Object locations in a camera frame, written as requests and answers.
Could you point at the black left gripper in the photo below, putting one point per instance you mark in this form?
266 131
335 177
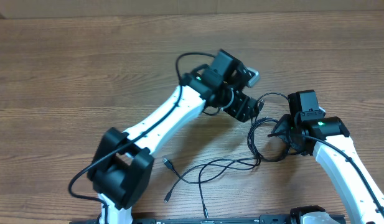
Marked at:
243 109

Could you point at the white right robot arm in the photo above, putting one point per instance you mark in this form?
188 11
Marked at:
309 131

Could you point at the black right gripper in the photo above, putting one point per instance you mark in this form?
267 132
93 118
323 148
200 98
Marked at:
281 131

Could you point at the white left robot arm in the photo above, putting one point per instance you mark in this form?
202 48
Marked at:
122 164

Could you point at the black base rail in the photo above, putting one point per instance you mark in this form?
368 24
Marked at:
262 219

